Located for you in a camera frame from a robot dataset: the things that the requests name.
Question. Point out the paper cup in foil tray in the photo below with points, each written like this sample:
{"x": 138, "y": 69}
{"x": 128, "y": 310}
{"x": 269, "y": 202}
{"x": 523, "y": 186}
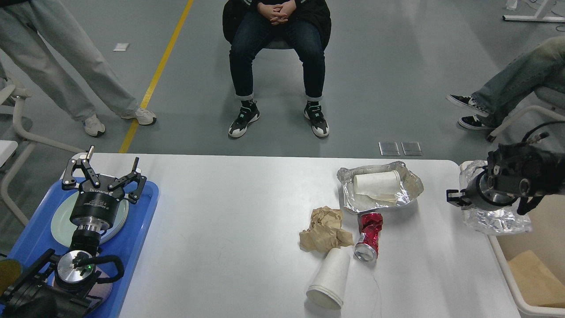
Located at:
{"x": 377, "y": 185}

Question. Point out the blue plastic tray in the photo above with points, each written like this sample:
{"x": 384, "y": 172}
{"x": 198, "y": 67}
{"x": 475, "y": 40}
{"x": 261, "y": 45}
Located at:
{"x": 36, "y": 238}

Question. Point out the beige plastic bin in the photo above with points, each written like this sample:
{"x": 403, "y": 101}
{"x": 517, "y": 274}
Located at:
{"x": 546, "y": 241}

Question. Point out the green plate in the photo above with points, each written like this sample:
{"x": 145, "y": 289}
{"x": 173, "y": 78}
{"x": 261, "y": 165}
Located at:
{"x": 62, "y": 229}

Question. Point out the floor socket plate right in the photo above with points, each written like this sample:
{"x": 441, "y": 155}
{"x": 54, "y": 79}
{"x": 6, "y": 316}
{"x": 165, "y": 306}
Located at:
{"x": 411, "y": 148}

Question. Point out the floor socket plate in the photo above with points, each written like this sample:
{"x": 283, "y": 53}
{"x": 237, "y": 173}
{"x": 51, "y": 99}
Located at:
{"x": 389, "y": 149}
{"x": 411, "y": 148}

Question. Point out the white paper scrap on floor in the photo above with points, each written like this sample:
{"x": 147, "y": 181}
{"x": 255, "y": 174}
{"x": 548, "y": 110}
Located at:
{"x": 121, "y": 47}

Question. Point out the large brown paper bag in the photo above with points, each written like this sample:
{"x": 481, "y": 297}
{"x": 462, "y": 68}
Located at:
{"x": 537, "y": 284}

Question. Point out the aluminium foil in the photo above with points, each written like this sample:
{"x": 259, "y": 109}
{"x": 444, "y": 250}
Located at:
{"x": 504, "y": 221}

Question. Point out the white desk leg far right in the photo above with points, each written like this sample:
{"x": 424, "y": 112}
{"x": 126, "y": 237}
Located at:
{"x": 541, "y": 14}

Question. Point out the aluminium foil tray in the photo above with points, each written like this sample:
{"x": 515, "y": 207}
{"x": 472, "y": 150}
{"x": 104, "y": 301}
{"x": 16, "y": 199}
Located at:
{"x": 411, "y": 187}

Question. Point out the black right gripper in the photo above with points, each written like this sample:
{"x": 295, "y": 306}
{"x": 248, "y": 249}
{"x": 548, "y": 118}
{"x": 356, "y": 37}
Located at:
{"x": 515, "y": 172}

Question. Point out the crumpled brown paper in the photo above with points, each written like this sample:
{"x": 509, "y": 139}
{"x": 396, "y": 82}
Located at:
{"x": 325, "y": 231}

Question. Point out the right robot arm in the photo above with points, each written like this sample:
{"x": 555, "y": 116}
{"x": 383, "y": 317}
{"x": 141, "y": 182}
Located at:
{"x": 514, "y": 172}

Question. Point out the floor socket plate left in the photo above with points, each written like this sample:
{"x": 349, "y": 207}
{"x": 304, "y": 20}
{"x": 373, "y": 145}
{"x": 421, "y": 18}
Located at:
{"x": 389, "y": 149}

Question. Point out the crushed red can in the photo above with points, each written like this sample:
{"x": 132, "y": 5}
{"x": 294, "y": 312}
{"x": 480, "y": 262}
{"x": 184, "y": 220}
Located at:
{"x": 367, "y": 247}

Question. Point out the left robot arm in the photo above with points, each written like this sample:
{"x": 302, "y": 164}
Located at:
{"x": 61, "y": 286}

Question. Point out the seated person on right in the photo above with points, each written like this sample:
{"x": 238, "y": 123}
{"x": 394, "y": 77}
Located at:
{"x": 542, "y": 66}

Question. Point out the lying white paper cup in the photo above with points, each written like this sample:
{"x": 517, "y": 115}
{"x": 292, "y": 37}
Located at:
{"x": 328, "y": 287}

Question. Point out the chair under middle person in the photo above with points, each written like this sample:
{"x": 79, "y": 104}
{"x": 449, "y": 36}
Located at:
{"x": 278, "y": 44}

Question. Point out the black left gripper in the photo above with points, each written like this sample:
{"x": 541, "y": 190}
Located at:
{"x": 96, "y": 205}

